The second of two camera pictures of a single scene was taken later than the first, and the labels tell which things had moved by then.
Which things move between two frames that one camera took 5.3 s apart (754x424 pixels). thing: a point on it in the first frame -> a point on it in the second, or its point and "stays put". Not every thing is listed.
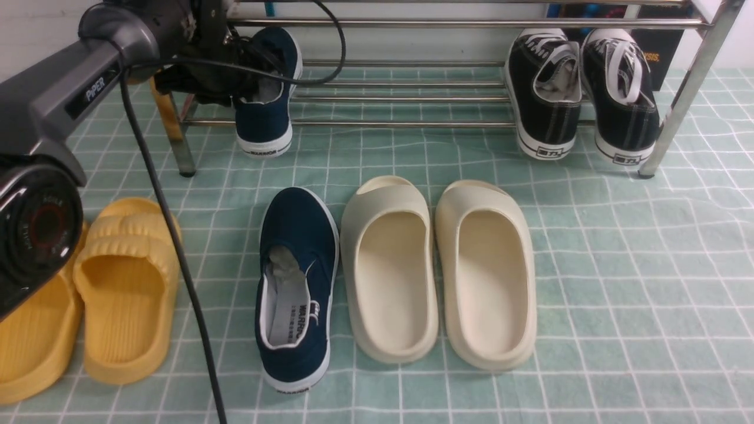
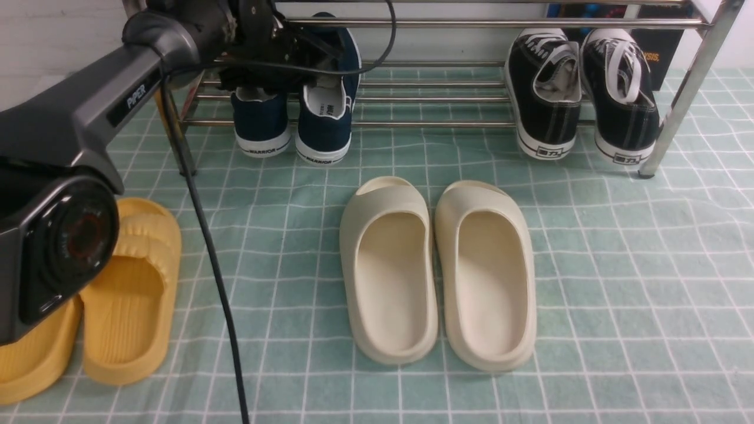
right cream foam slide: (489, 272) stays put
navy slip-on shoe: (263, 111) stays put
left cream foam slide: (387, 271) stays put
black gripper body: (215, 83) -> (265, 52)
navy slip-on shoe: (298, 273) -> (324, 131)
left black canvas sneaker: (543, 75) stays put
